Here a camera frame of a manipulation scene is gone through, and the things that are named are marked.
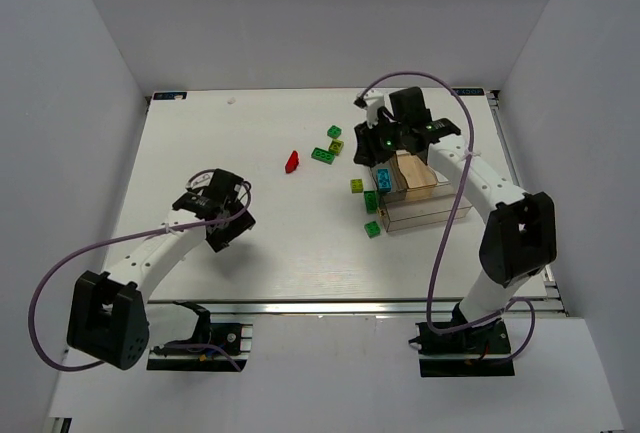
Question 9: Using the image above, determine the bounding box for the long teal lego brick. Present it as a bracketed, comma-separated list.
[376, 168, 393, 193]

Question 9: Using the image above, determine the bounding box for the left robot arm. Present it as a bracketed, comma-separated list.
[67, 169, 255, 370]

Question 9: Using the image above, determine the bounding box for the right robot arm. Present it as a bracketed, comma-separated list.
[354, 87, 557, 334]

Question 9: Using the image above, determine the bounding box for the smoky grey plastic tray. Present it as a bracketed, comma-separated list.
[369, 162, 406, 204]

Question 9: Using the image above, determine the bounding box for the lime sloped lego brick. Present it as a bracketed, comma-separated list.
[328, 139, 344, 156]

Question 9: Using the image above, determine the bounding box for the green square lego top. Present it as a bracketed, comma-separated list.
[327, 125, 342, 139]

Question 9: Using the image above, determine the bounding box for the green square lego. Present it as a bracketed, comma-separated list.
[364, 221, 381, 238]
[327, 125, 342, 139]

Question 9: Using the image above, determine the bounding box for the lime square lego centre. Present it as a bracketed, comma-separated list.
[350, 178, 364, 194]

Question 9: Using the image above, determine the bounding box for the long green lego by box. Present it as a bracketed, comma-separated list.
[363, 190, 379, 214]

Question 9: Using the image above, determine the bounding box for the red sloped lego brick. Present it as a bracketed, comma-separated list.
[284, 150, 299, 174]

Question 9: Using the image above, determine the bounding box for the clear plastic base box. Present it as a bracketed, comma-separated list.
[379, 183, 456, 232]

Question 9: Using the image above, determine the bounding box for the long green lego brick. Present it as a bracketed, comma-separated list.
[311, 147, 335, 165]

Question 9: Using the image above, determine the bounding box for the green square lego bottom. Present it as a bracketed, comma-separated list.
[364, 221, 381, 238]

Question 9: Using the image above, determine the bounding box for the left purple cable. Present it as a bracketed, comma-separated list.
[28, 168, 254, 372]

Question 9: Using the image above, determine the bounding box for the purple cable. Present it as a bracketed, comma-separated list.
[28, 168, 254, 372]
[357, 71, 539, 367]

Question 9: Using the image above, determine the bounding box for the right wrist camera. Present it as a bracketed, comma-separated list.
[354, 89, 386, 129]

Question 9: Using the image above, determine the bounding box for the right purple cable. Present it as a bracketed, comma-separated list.
[357, 71, 539, 367]

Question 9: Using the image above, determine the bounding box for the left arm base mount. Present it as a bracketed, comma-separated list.
[146, 301, 253, 373]

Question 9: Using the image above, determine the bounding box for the aluminium table frame rail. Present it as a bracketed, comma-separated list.
[144, 297, 566, 316]

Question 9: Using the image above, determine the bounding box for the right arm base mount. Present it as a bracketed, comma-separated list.
[408, 320, 515, 378]

